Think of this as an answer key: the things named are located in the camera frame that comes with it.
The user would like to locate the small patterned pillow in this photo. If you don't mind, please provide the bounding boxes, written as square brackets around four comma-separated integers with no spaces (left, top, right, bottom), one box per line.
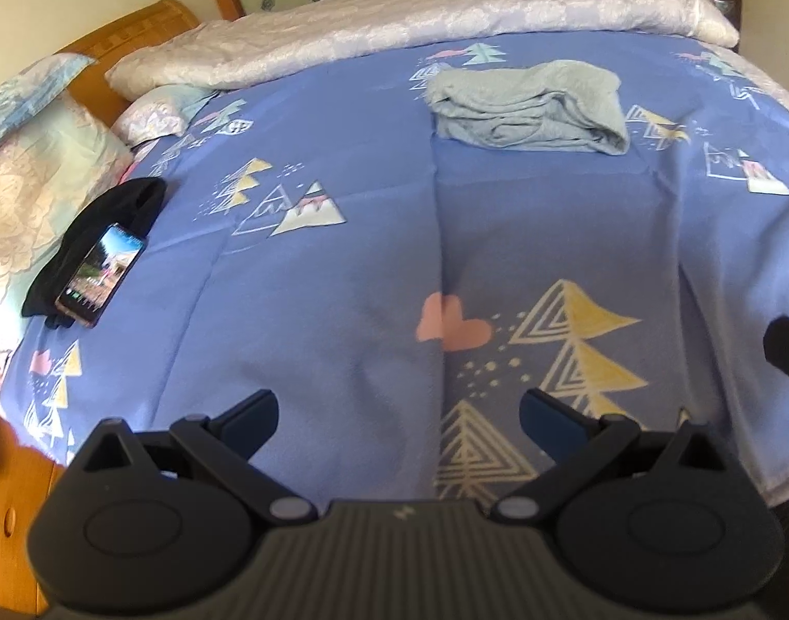
[112,84,222,147]

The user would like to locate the blue floral pillow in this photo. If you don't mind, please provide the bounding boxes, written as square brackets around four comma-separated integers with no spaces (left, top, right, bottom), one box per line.
[0,52,99,162]

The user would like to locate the large pale floral pillow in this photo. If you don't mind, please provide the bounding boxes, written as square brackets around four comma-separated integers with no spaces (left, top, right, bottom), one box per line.
[0,87,135,345]

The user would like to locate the wooden bedside cabinet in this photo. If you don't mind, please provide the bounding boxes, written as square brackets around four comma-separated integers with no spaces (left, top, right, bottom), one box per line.
[0,400,70,620]

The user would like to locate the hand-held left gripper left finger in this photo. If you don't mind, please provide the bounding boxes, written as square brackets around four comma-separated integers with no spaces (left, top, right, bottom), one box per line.
[74,389,319,526]

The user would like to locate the white patterned quilt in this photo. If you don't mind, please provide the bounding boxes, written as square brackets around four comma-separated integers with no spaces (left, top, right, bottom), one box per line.
[103,0,741,95]

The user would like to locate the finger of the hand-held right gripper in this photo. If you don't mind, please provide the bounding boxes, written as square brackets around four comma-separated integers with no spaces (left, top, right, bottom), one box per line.
[763,315,789,392]

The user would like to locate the grey sweatshirt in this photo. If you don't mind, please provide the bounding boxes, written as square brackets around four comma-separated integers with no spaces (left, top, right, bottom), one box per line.
[426,60,631,156]

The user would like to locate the wooden headboard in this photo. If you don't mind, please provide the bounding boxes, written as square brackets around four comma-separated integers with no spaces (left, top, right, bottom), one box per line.
[54,0,203,129]

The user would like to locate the black cloth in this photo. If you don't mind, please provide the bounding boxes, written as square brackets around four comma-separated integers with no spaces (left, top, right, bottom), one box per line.
[21,176,169,332]

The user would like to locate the blue printed bedsheet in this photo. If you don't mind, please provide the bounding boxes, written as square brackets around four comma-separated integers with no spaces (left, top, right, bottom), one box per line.
[7,31,789,513]

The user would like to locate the smartphone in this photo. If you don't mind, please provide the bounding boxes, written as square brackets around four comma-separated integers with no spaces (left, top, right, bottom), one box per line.
[54,223,147,328]

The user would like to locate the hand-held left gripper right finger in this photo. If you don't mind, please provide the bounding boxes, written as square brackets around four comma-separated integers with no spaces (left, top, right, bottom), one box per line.
[491,388,735,525]

